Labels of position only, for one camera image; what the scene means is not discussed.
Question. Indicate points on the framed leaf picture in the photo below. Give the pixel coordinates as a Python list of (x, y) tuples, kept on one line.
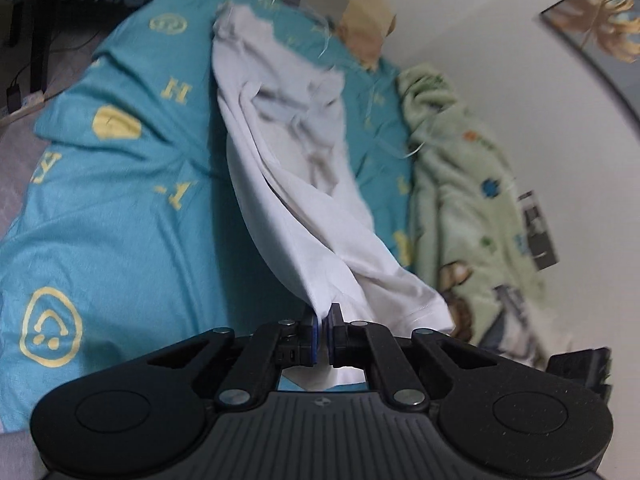
[(600, 10)]

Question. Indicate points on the green fleece printed blanket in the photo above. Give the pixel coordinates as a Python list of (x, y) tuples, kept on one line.
[(460, 185)]

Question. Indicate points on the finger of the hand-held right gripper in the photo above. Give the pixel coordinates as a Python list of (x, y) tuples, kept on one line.
[(580, 370)]

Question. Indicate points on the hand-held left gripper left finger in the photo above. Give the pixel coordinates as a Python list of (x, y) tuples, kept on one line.
[(314, 342)]

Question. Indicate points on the white power strip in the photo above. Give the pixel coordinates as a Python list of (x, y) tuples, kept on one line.
[(27, 102)]

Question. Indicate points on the checked pillow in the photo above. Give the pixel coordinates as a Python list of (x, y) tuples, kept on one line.
[(320, 15)]

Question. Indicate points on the dark wall sticker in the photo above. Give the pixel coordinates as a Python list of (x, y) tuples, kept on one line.
[(537, 230)]

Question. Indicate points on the white shirt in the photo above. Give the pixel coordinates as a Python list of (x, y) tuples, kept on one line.
[(285, 160)]

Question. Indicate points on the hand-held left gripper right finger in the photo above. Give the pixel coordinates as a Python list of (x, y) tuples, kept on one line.
[(331, 337)]

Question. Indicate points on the teal printed bedsheet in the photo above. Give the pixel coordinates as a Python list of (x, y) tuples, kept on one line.
[(125, 210)]

